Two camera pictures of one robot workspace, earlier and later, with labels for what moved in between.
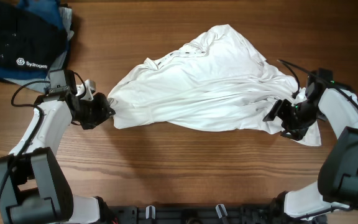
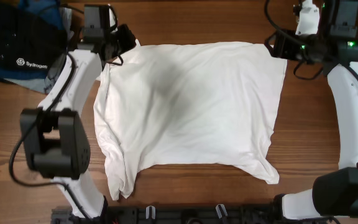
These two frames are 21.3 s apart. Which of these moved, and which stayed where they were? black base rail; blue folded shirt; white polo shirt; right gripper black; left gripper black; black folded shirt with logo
Moved: right gripper black; left gripper black; white polo shirt
Stayed: black folded shirt with logo; black base rail; blue folded shirt
